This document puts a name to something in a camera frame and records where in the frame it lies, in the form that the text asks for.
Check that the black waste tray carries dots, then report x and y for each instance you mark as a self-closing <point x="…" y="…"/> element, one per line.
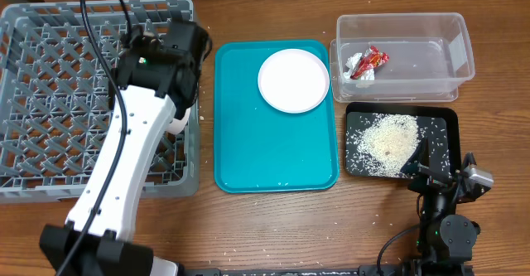
<point x="448" y="115"/>

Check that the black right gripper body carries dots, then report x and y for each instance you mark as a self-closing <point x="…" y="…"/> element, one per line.
<point x="430" y="180"/>

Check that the red snack wrapper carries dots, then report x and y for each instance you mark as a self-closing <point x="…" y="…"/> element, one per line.
<point x="372" y="59"/>

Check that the white paper napkin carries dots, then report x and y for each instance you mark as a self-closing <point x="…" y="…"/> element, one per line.
<point x="352" y="65"/>

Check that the cooked rice leftovers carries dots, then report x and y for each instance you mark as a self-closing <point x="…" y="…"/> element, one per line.
<point x="378" y="145"/>

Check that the large white round plate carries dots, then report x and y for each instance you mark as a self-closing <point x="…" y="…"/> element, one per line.
<point x="293" y="81"/>

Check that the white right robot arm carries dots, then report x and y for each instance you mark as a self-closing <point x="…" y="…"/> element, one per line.
<point x="445" y="239"/>

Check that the clear plastic bin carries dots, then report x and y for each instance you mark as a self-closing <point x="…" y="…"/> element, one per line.
<point x="430" y="57"/>

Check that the teal plastic tray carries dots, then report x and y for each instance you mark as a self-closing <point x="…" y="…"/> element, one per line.
<point x="261" y="149"/>

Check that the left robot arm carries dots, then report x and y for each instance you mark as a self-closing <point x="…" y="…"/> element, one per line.
<point x="155" y="88"/>

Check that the grey dishwasher rack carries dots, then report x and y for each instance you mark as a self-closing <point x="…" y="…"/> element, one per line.
<point x="54" y="93"/>

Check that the small white bowl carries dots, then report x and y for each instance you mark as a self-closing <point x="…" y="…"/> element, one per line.
<point x="176" y="126"/>

